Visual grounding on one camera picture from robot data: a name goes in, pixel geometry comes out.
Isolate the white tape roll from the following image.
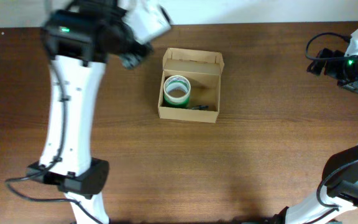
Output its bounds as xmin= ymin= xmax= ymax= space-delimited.
xmin=162 ymin=75 xmax=191 ymax=105

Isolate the green tape roll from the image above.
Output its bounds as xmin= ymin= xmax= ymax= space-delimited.
xmin=162 ymin=79 xmax=191 ymax=109

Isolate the cardboard box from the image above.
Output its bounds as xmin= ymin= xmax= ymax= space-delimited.
xmin=158 ymin=48 xmax=224 ymax=123

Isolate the black white marker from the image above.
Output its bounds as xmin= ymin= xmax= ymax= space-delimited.
xmin=190 ymin=105 xmax=209 ymax=110

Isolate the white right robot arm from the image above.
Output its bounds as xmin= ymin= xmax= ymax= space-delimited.
xmin=266 ymin=29 xmax=358 ymax=224

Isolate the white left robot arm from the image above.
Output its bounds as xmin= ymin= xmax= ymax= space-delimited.
xmin=26 ymin=1 xmax=171 ymax=223

